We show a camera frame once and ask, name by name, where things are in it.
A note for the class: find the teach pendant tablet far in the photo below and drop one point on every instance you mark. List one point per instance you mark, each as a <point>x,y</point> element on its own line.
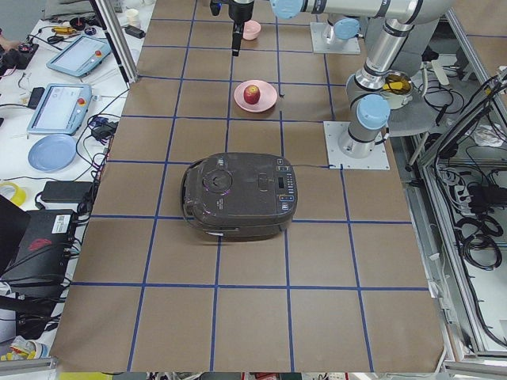
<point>80,57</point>

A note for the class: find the teach pendant tablet near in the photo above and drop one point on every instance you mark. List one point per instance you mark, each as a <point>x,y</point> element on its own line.
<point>61,109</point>

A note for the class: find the dark rice cooker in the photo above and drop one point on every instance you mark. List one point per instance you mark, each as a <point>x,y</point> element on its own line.
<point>239,195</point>

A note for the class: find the red yellow apple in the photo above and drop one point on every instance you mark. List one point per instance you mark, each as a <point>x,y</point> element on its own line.
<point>251,94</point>

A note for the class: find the teach pendant tablet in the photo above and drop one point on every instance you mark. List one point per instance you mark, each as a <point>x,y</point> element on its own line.
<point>61,109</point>
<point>80,57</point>

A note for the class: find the pink plate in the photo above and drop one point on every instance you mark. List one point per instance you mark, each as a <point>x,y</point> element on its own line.
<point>267,100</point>

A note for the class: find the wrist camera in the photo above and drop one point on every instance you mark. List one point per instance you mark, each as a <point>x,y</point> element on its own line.
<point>215,7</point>

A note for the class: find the pink bowl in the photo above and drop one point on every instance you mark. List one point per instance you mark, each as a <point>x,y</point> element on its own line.
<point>251,30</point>

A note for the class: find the black power adapter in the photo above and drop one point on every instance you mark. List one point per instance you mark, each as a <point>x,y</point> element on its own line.
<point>65,191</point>

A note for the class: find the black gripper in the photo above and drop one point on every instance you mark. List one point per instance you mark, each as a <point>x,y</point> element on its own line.
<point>242,9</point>

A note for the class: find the blue plate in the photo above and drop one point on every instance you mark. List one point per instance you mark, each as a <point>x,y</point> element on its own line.
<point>52,153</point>

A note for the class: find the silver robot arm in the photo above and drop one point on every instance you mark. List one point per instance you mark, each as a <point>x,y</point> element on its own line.
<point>338,28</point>
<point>369,110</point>

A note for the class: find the yellow tape roll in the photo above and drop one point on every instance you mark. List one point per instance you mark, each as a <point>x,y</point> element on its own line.
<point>13,193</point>

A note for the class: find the steel bowl on chair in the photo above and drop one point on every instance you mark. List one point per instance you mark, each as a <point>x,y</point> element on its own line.
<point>397,90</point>

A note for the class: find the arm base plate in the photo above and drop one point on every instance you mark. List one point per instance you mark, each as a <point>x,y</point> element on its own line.
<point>324,41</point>
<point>343,152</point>

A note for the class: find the aluminium frame post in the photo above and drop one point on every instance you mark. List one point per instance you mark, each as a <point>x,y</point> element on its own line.
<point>115,36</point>

